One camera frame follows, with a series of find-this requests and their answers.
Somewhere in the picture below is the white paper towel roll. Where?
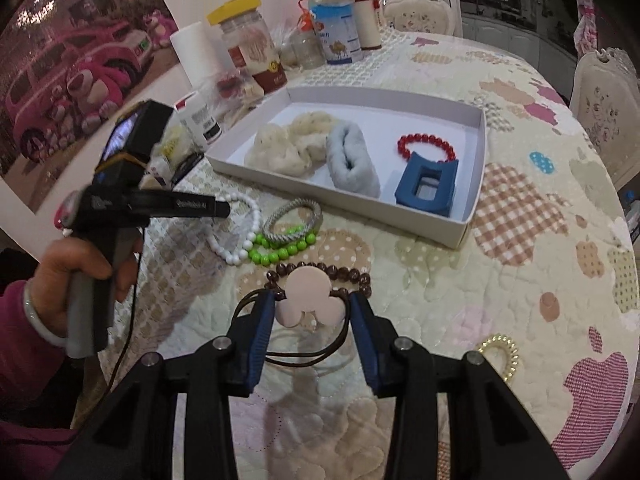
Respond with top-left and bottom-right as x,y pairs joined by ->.
170,22 -> 224,87

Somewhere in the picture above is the cream floral chair far end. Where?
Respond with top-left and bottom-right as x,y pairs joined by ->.
381,0 -> 459,36

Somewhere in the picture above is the bag of red dates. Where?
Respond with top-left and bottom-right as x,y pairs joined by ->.
214,68 -> 265,110

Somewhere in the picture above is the dark brown bead bracelet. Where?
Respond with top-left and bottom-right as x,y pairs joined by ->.
264,259 -> 373,302

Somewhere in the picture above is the cream floral chair middle right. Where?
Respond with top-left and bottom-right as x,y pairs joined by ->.
570,48 -> 639,190

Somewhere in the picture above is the green bead bracelet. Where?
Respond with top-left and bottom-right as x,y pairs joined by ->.
247,224 -> 320,267

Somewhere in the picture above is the gold spiral hair tie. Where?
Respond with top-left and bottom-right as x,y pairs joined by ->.
474,332 -> 522,385

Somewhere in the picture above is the grey fluffy scrunchie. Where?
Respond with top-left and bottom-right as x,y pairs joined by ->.
326,122 -> 381,198

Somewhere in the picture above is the white pill bottle red cap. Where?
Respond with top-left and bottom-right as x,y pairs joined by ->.
175,91 -> 222,153

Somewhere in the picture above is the red bead bracelet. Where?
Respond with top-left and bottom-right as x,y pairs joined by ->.
396,131 -> 458,165

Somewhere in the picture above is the white bead bracelet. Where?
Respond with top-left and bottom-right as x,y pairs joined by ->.
205,190 -> 263,267

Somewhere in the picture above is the yellow lid clear jar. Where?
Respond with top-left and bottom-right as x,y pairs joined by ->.
206,0 -> 288,93

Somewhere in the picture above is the blue white milk powder can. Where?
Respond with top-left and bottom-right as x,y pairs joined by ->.
308,0 -> 362,65

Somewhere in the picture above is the pink bear poster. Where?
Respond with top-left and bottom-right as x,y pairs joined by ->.
1,0 -> 178,211

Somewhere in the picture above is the grey braided bangle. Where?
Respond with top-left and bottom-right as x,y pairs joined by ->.
262,198 -> 323,246

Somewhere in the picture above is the small clear glass jar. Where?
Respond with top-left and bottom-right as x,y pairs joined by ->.
291,29 -> 326,70

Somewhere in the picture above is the patchwork quilted tablecloth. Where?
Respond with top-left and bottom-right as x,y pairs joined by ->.
116,32 -> 639,479

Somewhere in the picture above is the pink mouse hair tie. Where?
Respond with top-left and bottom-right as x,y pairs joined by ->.
233,264 -> 357,366

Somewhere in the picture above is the cream lace scrunchie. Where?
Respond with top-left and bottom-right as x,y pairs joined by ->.
244,112 -> 340,177

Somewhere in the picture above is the white shallow tray box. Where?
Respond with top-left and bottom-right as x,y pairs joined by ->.
207,87 -> 487,248

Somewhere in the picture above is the cream tumbler red lid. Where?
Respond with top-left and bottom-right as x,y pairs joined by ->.
352,0 -> 382,51

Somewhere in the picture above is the person left hand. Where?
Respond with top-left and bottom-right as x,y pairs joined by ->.
30,236 -> 143,337

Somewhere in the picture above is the blue square hair claw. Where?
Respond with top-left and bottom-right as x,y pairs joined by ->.
395,152 -> 459,217

